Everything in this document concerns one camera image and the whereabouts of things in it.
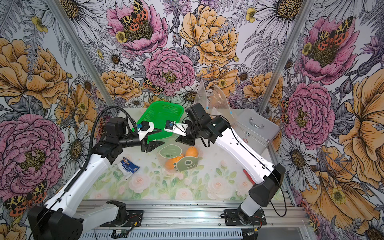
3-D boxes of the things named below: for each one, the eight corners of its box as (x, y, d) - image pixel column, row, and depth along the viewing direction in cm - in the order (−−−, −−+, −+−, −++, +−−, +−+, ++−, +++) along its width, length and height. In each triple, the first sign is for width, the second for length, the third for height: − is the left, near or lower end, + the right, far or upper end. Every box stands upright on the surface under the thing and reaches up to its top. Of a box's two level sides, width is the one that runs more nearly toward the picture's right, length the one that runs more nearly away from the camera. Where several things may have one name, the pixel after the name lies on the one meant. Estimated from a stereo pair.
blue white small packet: (117, 168, 92) (114, 166, 90) (125, 159, 96) (123, 157, 94) (131, 177, 88) (129, 175, 86) (139, 167, 92) (137, 165, 90)
